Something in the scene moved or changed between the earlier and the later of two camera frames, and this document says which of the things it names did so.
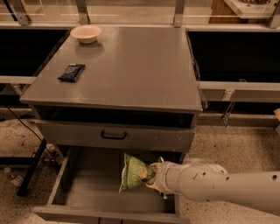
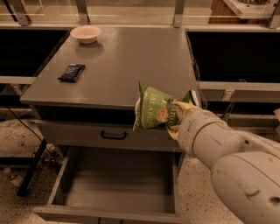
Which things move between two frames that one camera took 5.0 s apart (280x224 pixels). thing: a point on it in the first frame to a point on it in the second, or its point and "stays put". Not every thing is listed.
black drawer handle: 114,137 stays put
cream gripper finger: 156,167 to 183,108
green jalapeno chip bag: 136,172 to 154,108
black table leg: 31,169 stays put
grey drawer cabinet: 100,93 stays put
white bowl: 87,33 stays put
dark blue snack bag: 72,73 stays put
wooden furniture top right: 241,11 stays put
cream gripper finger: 152,184 to 173,131
